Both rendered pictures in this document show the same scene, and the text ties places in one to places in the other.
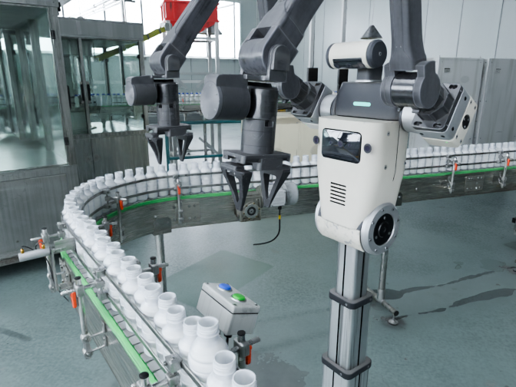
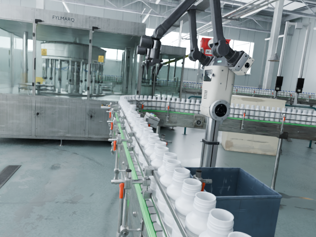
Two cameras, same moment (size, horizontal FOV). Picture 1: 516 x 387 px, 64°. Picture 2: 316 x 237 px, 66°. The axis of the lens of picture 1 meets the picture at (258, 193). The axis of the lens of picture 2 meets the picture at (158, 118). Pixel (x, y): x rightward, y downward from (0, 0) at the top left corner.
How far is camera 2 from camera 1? 0.98 m
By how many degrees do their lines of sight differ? 24
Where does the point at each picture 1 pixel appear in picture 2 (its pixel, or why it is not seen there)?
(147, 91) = (141, 50)
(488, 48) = not seen: outside the picture
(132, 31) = (181, 51)
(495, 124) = not seen: outside the picture
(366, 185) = (212, 89)
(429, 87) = (223, 48)
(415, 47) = (218, 35)
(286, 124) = (249, 101)
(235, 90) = (146, 39)
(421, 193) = (301, 135)
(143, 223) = not seen: hidden behind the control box
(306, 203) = (230, 126)
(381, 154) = (218, 77)
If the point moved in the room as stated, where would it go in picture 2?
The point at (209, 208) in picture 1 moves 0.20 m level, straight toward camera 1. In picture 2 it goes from (181, 119) to (177, 121)
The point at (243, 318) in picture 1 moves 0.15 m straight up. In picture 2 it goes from (152, 120) to (154, 98)
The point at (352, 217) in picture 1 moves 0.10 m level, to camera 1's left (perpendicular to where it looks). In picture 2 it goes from (208, 103) to (194, 101)
